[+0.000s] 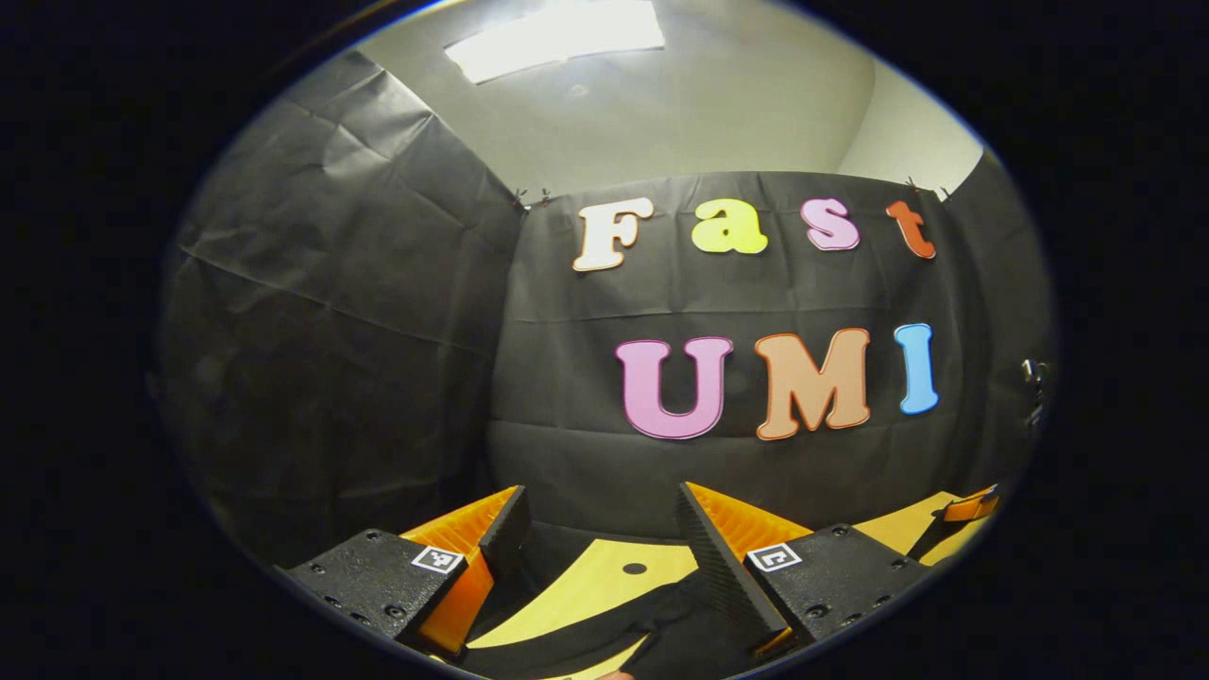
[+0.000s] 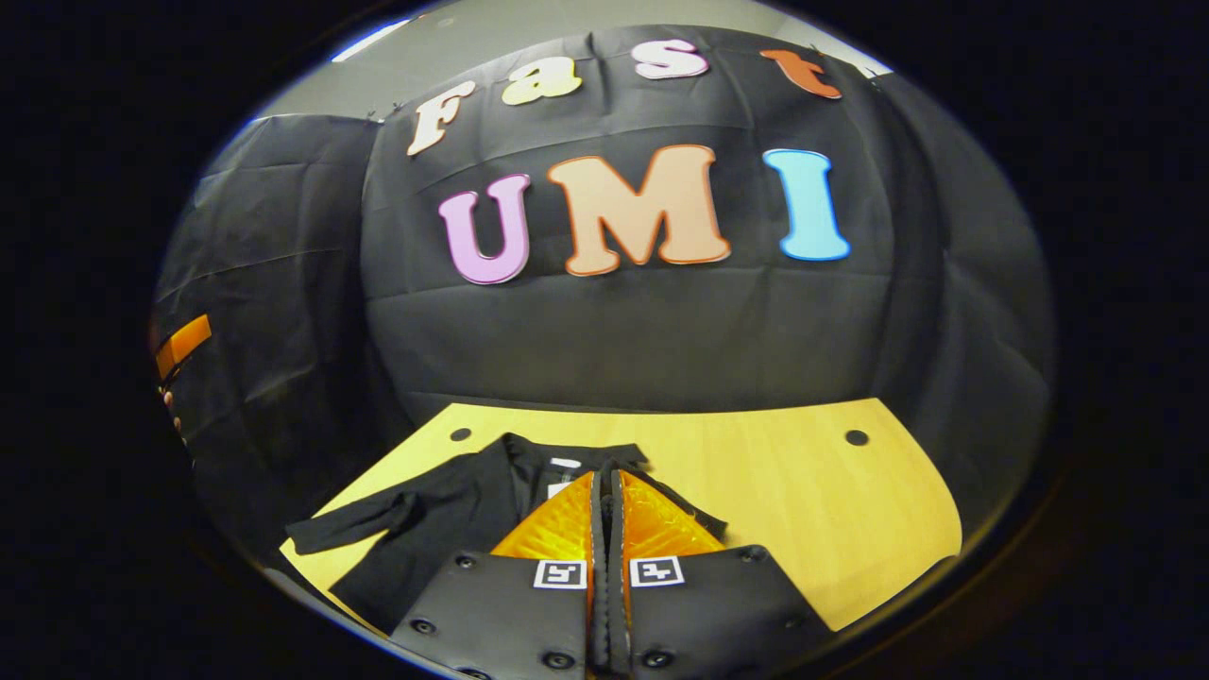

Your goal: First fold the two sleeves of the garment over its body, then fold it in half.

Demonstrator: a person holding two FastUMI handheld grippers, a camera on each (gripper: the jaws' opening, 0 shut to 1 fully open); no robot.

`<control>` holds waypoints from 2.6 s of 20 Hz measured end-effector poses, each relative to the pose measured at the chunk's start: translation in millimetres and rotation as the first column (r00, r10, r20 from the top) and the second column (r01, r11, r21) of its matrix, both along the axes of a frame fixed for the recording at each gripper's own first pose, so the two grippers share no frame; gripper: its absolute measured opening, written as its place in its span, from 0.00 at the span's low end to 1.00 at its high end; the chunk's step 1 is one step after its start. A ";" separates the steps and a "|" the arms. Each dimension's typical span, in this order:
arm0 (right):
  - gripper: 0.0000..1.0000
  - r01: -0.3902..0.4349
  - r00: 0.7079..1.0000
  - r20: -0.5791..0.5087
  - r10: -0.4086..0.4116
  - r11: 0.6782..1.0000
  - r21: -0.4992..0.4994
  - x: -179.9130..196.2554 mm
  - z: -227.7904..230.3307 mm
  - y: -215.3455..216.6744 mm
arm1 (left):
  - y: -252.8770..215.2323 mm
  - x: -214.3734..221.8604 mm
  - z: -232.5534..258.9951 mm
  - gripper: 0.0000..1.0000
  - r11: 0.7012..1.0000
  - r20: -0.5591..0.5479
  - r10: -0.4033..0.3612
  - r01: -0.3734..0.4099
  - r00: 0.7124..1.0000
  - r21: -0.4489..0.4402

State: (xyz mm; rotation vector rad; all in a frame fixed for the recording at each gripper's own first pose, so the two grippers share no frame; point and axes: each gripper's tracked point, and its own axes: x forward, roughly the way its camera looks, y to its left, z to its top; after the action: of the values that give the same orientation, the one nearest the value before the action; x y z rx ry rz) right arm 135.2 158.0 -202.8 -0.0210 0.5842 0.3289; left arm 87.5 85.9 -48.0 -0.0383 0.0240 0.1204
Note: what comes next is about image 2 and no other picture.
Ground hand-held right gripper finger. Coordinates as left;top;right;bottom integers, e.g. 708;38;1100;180
607;463;837;680
387;469;605;680

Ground black backdrop cloth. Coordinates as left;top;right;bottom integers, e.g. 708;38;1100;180
151;24;1057;568

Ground ceiling light panel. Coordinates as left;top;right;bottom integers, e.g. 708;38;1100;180
331;17;417;62

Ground black buttoned shirt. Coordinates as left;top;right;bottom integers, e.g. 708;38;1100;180
286;433;728;636

